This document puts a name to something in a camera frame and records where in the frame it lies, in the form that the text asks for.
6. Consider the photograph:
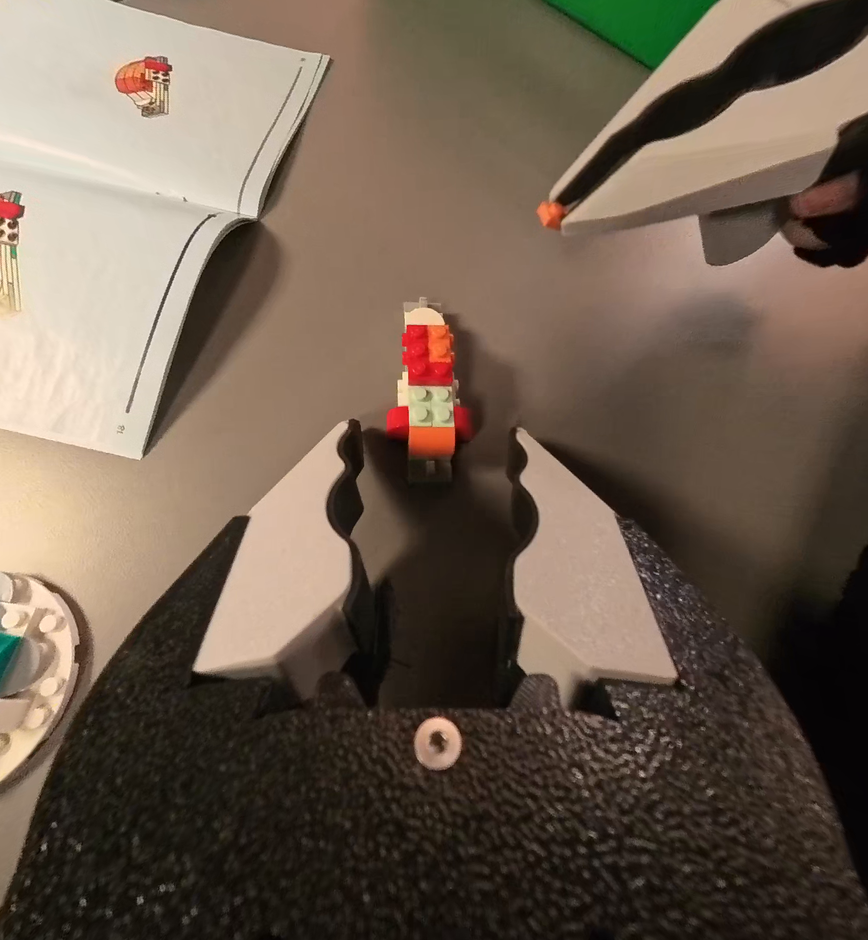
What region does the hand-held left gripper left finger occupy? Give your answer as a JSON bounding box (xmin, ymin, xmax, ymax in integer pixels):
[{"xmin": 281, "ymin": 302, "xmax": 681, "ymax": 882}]
[{"xmin": 190, "ymin": 419, "xmax": 397, "ymax": 707}]

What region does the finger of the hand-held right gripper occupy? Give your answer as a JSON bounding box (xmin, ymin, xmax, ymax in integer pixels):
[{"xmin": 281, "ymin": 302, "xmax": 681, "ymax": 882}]
[
  {"xmin": 559, "ymin": 0, "xmax": 868, "ymax": 207},
  {"xmin": 559, "ymin": 11, "xmax": 868, "ymax": 267}
]

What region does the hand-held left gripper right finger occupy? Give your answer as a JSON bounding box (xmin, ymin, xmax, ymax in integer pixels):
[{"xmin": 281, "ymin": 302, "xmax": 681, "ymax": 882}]
[{"xmin": 497, "ymin": 426, "xmax": 682, "ymax": 711}]

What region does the red and orange lego model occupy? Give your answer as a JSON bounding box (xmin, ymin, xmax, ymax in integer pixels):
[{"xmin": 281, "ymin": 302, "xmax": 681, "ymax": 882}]
[{"xmin": 386, "ymin": 296, "xmax": 479, "ymax": 486}]

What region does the teal and white lego build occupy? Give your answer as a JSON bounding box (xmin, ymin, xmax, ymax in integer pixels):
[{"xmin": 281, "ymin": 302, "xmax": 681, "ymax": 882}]
[{"xmin": 0, "ymin": 571, "xmax": 82, "ymax": 809}]

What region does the person's right hand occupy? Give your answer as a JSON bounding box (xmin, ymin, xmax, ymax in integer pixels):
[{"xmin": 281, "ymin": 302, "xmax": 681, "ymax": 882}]
[{"xmin": 790, "ymin": 176, "xmax": 865, "ymax": 248}]

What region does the green cloth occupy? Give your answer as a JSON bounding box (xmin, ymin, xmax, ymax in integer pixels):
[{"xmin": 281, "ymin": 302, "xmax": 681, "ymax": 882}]
[{"xmin": 542, "ymin": 0, "xmax": 721, "ymax": 72}]

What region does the open pale blue instruction booklet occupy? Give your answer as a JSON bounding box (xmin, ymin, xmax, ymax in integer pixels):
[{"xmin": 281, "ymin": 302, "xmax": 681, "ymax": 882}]
[{"xmin": 0, "ymin": 0, "xmax": 332, "ymax": 461}]

